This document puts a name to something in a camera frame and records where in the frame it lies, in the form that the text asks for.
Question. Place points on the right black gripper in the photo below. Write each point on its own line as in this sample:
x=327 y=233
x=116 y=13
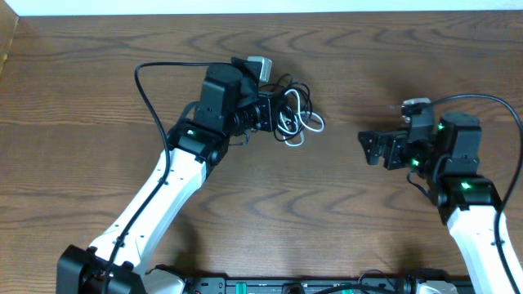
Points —
x=395 y=141

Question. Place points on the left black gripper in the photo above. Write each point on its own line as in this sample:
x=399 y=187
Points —
x=268 y=103

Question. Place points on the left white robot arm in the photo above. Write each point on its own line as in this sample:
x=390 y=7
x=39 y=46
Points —
x=117 y=261

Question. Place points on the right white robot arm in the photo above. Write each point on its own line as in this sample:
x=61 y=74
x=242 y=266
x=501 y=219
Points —
x=445 y=154

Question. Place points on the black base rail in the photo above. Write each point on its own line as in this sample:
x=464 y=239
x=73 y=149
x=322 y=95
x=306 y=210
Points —
x=370 y=281

